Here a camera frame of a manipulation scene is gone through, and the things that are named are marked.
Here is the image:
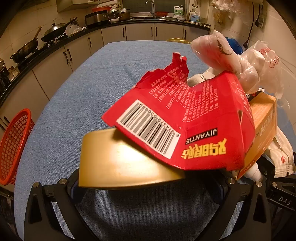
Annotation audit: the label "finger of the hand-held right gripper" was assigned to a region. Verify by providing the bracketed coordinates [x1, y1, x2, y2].
[255, 153, 278, 186]

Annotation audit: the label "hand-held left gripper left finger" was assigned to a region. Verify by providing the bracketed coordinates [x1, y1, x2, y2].
[24, 169, 102, 241]

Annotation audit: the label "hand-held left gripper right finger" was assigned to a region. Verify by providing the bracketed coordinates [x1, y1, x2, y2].
[201, 173, 272, 241]

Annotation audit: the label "white plastic bottle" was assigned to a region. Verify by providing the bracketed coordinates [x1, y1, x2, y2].
[245, 161, 264, 183]

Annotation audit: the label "white striped packet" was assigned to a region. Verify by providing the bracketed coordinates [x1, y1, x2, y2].
[266, 128, 296, 179]

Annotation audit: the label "red plastic mesh basket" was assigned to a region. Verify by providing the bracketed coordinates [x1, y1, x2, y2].
[0, 108, 35, 186]

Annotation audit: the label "torn red cardboard box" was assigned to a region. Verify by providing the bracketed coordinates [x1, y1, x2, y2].
[79, 52, 256, 191]

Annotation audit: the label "knotted white plastic bag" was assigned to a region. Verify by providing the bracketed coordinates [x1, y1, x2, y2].
[191, 30, 260, 93]

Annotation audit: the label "orange cardboard box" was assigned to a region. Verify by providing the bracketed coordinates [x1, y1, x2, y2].
[237, 91, 278, 181]

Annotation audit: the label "blue tablecloth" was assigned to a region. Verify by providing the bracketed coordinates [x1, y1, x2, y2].
[14, 40, 296, 241]

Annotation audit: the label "white plastic wrapper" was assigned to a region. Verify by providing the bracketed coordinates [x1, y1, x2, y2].
[187, 70, 219, 88]

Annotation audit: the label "blue plastic bag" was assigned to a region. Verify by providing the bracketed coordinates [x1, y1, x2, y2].
[226, 37, 244, 54]

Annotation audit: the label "gas stove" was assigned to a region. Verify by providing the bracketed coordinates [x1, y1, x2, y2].
[40, 35, 70, 50]

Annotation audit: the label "black frying pan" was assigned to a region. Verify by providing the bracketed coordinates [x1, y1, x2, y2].
[10, 26, 43, 63]

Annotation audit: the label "yellow plastic bag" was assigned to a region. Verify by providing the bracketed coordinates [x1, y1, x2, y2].
[166, 38, 193, 44]

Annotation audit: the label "small plastic food bag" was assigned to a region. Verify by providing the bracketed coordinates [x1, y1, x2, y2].
[66, 25, 83, 37]

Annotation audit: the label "wok with metal lid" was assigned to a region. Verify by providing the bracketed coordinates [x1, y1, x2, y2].
[41, 17, 78, 42]

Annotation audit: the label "black kitchen countertop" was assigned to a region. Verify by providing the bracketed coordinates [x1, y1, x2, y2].
[0, 17, 212, 105]

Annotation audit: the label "hanging plastic bags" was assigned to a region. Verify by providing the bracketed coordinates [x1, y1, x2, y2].
[211, 0, 237, 22]

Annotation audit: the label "grey base cabinets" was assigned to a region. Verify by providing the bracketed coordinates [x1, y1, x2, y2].
[0, 22, 211, 149]

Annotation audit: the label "blue label jug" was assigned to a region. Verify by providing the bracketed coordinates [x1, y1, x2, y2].
[190, 10, 201, 23]

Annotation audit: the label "steel cooking pot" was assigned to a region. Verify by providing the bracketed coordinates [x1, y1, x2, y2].
[85, 12, 109, 27]

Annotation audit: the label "stacked metal pots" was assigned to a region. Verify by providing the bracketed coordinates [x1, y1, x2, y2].
[108, 8, 131, 21]

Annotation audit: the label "green label detergent jug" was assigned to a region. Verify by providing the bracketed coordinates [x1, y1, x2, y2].
[173, 6, 186, 18]

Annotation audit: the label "window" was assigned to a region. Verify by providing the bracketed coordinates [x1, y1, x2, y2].
[122, 0, 188, 13]

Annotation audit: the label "metal faucet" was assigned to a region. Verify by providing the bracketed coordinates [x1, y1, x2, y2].
[146, 0, 156, 18]

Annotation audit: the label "black power cable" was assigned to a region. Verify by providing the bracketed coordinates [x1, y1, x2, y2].
[242, 2, 255, 49]

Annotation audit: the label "wall outlet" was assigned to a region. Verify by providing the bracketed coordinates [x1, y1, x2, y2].
[254, 15, 265, 28]

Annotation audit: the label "wall cabinet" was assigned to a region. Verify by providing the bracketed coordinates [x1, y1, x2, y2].
[57, 0, 93, 12]

